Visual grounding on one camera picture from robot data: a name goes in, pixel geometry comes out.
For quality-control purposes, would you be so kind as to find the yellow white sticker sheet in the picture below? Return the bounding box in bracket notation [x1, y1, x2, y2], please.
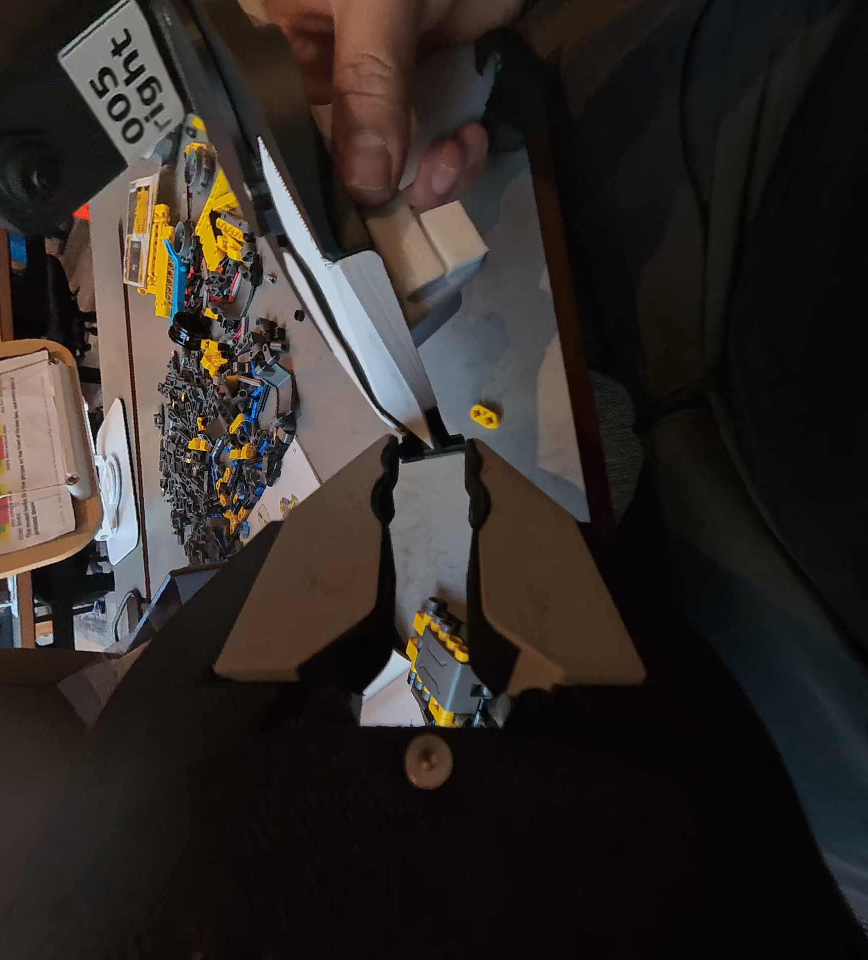
[123, 174, 163, 288]

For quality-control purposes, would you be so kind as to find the white flat base plate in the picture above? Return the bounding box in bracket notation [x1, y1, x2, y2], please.
[92, 396, 144, 565]

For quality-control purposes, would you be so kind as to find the person's dark clothing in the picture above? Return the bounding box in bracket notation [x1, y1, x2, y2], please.
[546, 0, 868, 960]

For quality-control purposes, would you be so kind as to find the open instruction booklet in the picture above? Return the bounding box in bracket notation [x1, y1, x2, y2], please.
[242, 438, 322, 537]

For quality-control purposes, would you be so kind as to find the wooden board with printed sheet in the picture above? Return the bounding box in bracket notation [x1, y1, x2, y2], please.
[0, 339, 102, 592]

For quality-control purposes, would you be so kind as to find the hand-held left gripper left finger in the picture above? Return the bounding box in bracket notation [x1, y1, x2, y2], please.
[212, 433, 402, 695]

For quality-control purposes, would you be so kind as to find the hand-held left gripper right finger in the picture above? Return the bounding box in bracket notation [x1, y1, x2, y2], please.
[464, 437, 648, 697]

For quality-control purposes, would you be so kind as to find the person's right hand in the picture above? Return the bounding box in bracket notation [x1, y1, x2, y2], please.
[242, 0, 525, 217]

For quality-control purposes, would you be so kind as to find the dark blue box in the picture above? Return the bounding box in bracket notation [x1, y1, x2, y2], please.
[107, 564, 221, 676]

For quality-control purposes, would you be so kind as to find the blue curved beam brick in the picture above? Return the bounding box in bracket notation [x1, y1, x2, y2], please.
[162, 221, 193, 312]

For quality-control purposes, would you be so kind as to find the grey wheel rim brick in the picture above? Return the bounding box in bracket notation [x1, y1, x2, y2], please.
[182, 141, 217, 189]

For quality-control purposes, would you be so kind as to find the pile of yellow beam bricks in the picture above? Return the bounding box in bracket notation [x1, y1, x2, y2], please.
[122, 138, 266, 324]

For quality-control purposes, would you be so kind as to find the black axle pin brick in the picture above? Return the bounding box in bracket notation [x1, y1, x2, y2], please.
[398, 407, 471, 460]

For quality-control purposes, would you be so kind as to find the pile of dark grey bricks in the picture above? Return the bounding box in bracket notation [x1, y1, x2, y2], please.
[152, 315, 301, 565]

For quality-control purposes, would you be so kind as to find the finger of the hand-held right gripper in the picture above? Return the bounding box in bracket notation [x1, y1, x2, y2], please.
[281, 247, 405, 438]
[256, 137, 437, 450]

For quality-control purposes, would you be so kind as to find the yellow grey brick assembly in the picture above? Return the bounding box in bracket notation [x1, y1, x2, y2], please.
[404, 596, 513, 729]

